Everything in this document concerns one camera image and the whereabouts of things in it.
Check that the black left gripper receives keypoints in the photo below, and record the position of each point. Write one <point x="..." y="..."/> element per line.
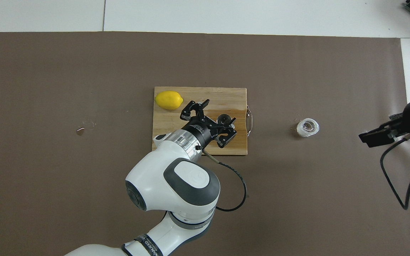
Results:
<point x="201" y="131"/>

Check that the steel double jigger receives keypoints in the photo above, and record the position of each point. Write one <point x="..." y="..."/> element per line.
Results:
<point x="223" y="119"/>

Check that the clear textured glass cup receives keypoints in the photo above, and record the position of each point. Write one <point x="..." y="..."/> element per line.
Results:
<point x="308" y="127"/>

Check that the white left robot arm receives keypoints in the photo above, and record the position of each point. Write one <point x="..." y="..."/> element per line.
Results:
<point x="155" y="177"/>

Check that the yellow lemon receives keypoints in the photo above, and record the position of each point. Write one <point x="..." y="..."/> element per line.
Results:
<point x="168" y="100"/>

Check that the wooden cutting board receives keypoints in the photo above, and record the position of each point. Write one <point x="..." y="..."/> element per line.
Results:
<point x="162" y="121"/>

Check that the brown paper table mat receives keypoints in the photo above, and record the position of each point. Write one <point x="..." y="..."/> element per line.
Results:
<point x="48" y="71"/>

